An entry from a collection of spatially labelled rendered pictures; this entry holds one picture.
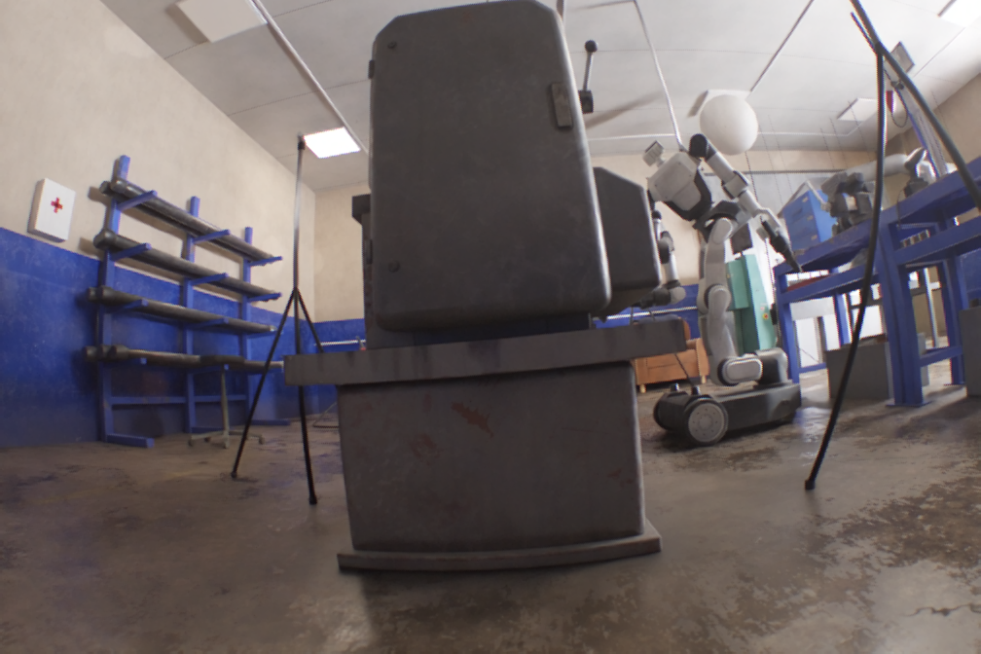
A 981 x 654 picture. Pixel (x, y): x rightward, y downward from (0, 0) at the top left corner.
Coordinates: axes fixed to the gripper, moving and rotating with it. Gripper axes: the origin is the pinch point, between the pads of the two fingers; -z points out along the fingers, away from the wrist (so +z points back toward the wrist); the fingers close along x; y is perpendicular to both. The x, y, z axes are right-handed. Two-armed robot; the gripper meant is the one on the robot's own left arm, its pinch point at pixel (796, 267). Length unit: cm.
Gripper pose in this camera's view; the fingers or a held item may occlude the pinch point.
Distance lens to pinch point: 232.0
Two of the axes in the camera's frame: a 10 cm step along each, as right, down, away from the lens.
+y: 5.9, -5.8, -5.6
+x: -6.7, 0.3, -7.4
